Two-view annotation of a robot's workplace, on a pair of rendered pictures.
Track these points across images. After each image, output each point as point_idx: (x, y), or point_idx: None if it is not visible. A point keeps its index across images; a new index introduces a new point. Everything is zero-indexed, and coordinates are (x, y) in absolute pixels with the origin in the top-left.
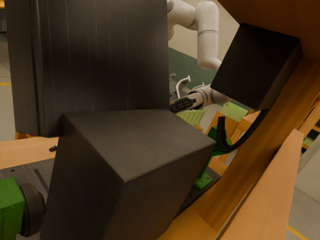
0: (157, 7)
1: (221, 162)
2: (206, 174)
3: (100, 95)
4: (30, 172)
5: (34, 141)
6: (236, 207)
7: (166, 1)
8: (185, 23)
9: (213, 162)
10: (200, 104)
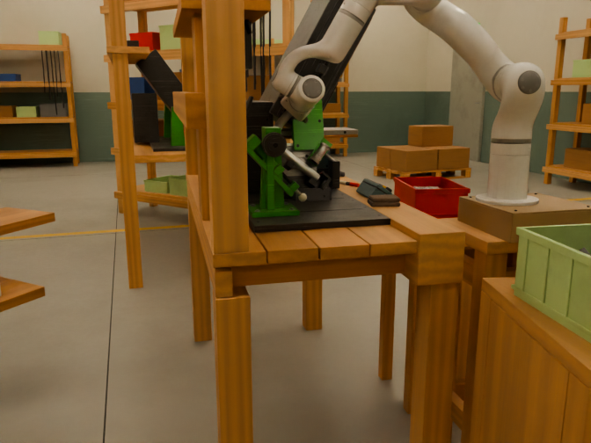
0: (308, 34)
1: (291, 248)
2: (263, 212)
3: (266, 94)
4: None
5: (351, 181)
6: (203, 227)
7: (317, 24)
8: (410, 7)
9: (295, 241)
10: (284, 99)
